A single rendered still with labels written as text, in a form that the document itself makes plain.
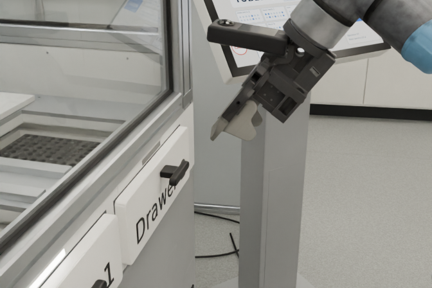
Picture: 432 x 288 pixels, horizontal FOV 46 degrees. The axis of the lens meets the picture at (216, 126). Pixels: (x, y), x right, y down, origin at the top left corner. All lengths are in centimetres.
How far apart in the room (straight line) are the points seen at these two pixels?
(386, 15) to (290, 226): 107
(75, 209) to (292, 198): 103
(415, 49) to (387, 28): 4
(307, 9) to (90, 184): 36
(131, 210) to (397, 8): 45
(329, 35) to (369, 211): 190
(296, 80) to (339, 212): 181
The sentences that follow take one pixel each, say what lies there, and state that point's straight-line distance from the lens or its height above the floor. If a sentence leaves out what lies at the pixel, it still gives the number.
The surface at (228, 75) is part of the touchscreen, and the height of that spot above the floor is 96.
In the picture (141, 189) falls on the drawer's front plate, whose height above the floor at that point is 92.
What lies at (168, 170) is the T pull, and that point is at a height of 91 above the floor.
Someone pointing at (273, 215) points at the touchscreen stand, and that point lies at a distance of 155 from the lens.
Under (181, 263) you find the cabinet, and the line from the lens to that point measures 111.
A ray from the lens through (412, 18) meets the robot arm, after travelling 65.
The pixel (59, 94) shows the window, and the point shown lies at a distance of 60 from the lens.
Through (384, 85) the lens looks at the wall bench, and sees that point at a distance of 352.
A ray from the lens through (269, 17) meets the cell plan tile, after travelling 128.
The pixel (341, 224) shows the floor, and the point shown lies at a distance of 241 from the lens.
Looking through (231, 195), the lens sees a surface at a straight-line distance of 237.
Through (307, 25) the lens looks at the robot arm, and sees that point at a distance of 68.
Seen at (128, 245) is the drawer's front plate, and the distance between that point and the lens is 76.
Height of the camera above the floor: 130
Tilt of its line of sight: 23 degrees down
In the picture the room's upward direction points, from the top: straight up
